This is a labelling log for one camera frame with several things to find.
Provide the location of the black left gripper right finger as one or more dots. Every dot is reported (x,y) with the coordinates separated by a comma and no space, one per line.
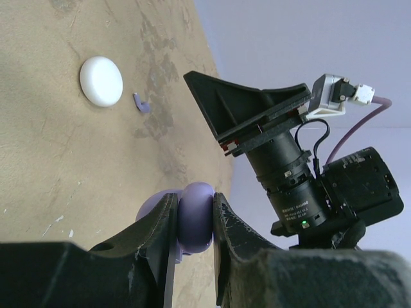
(252,272)

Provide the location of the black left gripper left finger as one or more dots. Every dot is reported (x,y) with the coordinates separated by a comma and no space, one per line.
(134,268)

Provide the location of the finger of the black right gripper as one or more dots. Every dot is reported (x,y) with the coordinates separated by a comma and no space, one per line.
(233,111)

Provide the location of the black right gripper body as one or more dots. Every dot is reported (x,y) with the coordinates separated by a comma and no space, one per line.
(325,206)

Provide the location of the purple charging case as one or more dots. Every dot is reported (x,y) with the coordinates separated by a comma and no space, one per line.
(194,217)

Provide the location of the purple earbud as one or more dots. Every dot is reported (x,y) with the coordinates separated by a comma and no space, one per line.
(142,106)

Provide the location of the white charging case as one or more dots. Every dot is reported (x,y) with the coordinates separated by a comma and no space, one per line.
(101,81)

